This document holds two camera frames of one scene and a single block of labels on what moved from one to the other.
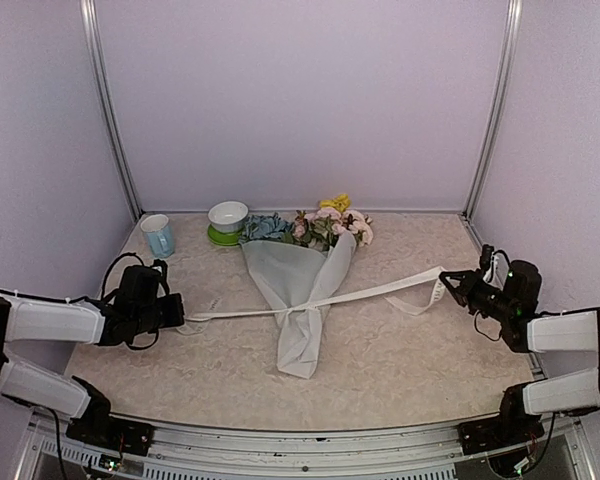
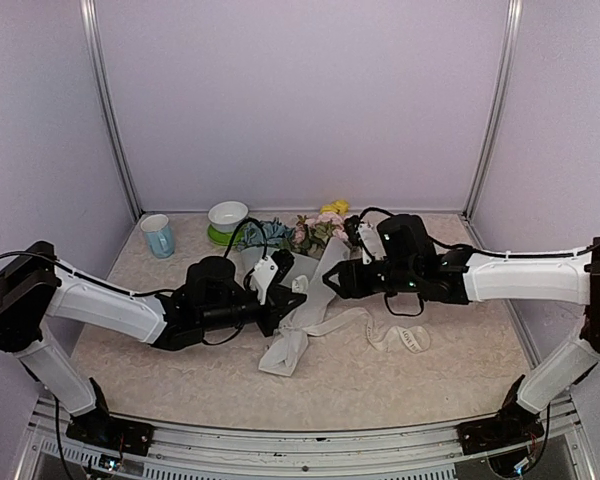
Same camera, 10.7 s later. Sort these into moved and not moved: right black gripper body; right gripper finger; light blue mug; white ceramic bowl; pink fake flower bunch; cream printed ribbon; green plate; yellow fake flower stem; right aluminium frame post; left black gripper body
Moved: left black gripper body; right black gripper body; cream printed ribbon; pink fake flower bunch; yellow fake flower stem; right gripper finger
Not moved: right aluminium frame post; light blue mug; green plate; white ceramic bowl
